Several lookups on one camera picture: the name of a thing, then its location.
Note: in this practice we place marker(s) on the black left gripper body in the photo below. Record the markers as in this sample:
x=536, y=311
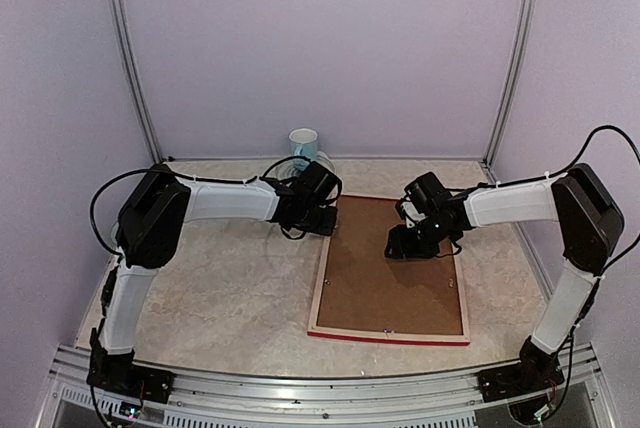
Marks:
x=313, y=223

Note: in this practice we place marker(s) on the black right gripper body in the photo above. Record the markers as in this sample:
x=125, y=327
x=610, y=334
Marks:
x=428, y=238

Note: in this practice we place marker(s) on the brown cardboard backing board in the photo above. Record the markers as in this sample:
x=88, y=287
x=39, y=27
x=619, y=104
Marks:
x=390, y=273

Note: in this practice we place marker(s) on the red wooden picture frame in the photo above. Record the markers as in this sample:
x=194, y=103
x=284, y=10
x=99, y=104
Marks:
x=387, y=337

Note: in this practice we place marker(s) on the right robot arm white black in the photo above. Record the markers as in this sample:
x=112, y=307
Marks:
x=590, y=222

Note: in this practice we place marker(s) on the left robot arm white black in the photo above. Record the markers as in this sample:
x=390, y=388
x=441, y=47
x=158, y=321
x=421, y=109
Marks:
x=149, y=227

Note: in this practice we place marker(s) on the striped ceramic plate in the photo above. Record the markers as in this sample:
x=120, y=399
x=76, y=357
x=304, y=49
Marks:
x=290, y=167

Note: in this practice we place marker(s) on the light blue ceramic mug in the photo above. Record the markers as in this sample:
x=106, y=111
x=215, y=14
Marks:
x=304, y=146

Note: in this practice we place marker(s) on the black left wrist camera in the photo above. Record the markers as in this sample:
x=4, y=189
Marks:
x=316, y=185

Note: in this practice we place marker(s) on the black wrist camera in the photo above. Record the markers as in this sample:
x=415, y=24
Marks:
x=423, y=198
x=316, y=185

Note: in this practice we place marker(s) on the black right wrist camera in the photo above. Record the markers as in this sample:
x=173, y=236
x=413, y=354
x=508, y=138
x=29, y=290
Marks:
x=423, y=198

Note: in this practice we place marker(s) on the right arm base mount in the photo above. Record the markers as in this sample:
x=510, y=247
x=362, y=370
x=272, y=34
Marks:
x=535, y=371

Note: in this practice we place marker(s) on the aluminium front rail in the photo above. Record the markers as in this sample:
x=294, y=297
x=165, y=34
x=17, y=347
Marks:
x=212, y=399

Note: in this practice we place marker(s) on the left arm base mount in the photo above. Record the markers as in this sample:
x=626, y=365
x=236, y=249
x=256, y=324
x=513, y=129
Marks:
x=134, y=381

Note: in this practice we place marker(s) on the right aluminium corner post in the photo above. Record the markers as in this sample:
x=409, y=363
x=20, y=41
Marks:
x=517, y=56

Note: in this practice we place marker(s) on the aluminium corner post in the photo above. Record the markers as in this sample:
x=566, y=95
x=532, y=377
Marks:
x=517, y=56
x=131, y=72

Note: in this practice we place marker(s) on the left aluminium corner post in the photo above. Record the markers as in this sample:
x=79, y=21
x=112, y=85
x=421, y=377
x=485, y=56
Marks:
x=131, y=72

